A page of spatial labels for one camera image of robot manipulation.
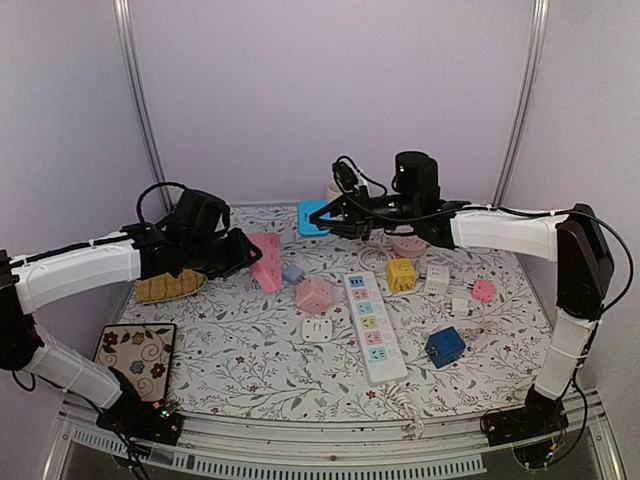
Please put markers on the pink round power strip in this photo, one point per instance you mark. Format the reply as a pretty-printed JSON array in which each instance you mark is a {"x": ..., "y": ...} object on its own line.
[{"x": 409, "y": 247}]

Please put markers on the front aluminium rail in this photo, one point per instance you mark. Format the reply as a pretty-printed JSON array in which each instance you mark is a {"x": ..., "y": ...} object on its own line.
[{"x": 451, "y": 447}]

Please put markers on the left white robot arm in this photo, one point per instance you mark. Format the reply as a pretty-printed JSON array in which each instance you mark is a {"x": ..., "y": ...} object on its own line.
[{"x": 49, "y": 302}]

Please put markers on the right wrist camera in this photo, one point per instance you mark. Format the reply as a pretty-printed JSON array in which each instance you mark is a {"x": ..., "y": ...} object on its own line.
[{"x": 416, "y": 173}]

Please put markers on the dark blue cube socket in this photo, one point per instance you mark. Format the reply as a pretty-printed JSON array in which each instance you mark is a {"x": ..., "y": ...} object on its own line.
[{"x": 445, "y": 347}]

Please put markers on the small pink plug adapter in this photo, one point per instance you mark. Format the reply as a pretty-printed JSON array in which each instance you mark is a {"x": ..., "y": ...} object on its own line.
[{"x": 483, "y": 291}]

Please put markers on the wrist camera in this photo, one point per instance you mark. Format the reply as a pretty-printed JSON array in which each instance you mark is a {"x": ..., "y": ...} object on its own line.
[
  {"x": 416, "y": 173},
  {"x": 202, "y": 214}
]

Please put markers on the woven bamboo tray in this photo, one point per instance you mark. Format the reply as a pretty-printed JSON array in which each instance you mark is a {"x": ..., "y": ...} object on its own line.
[{"x": 165, "y": 287}]

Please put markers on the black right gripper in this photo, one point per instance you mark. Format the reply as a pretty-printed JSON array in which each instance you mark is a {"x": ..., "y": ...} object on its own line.
[{"x": 347, "y": 218}]

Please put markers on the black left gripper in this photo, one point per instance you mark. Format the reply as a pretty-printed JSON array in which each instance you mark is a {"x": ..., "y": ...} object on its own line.
[{"x": 232, "y": 251}]

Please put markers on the white square adapter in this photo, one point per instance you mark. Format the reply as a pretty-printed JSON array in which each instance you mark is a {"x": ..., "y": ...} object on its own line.
[{"x": 316, "y": 330}]

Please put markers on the light blue plug adapter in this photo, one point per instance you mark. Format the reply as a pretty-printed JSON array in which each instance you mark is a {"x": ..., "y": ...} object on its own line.
[{"x": 292, "y": 274}]

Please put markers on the pink cube socket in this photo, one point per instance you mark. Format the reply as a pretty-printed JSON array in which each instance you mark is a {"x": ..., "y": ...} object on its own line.
[{"x": 314, "y": 295}]

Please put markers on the yellow cube socket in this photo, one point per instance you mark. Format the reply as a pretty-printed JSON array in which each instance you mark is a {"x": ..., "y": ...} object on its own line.
[{"x": 401, "y": 275}]

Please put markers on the white cartoon cube socket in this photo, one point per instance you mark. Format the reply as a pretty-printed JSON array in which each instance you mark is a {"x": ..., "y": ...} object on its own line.
[{"x": 437, "y": 279}]

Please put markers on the floral patterned tray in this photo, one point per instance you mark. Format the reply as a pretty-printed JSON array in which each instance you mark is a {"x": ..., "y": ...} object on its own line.
[{"x": 142, "y": 352}]

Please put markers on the beige ceramic mug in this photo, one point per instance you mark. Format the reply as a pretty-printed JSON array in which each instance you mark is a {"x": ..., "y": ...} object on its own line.
[{"x": 333, "y": 192}]

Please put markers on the left aluminium frame post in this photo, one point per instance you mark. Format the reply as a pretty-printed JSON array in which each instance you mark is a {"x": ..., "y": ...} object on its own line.
[{"x": 125, "y": 31}]

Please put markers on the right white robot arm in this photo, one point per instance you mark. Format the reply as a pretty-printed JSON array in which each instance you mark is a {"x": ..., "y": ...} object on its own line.
[{"x": 564, "y": 254}]

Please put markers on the white power strip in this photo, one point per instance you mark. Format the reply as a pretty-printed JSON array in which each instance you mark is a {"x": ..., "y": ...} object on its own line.
[{"x": 382, "y": 358}]

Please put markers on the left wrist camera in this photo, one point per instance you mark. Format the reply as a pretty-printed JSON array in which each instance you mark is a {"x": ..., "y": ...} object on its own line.
[{"x": 202, "y": 214}]

